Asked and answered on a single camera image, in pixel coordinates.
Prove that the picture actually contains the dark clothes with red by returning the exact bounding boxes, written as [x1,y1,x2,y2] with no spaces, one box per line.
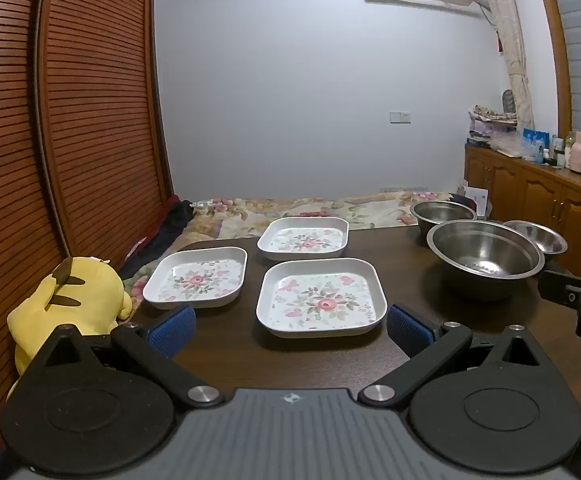
[119,195,194,281]

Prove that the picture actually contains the medium steel bowl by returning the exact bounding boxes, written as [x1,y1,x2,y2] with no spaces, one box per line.
[409,201,479,238]

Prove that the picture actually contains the floral white square plate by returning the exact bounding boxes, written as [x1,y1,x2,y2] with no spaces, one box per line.
[255,257,389,338]
[257,217,350,261]
[142,246,248,310]

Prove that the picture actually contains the floral bed blanket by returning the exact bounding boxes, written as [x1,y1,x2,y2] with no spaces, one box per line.
[120,191,466,306]

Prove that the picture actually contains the blue printed box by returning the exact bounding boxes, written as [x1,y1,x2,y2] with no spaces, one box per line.
[521,129,551,162]

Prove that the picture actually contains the beige patterned curtain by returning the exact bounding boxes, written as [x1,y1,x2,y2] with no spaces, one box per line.
[475,0,536,133]

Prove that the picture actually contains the small steel bowl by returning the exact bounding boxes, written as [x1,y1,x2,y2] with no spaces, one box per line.
[501,220,569,262]

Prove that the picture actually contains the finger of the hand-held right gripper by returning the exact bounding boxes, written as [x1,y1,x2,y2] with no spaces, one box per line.
[538,269,581,307]

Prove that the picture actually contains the large steel bowl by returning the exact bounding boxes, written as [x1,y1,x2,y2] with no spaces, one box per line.
[427,220,546,302]

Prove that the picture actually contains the wooden cabinet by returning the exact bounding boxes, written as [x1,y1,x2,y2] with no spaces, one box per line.
[465,142,581,281]

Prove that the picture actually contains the wooden window frame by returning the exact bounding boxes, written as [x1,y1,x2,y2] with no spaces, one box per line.
[531,0,574,136]

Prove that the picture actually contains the yellow plush toy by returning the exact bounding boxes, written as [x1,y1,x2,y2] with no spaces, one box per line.
[8,256,134,401]

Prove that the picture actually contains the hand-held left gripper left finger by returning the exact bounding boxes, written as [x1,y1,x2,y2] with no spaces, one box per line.
[23,304,225,409]

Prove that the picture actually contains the white paper box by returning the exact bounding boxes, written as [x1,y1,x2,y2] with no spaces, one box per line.
[458,180,491,218]

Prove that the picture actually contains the pile of folded clothes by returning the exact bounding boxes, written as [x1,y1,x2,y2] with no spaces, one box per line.
[468,104,520,138]

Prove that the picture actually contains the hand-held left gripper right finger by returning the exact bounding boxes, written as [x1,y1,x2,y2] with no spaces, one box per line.
[359,303,562,410]

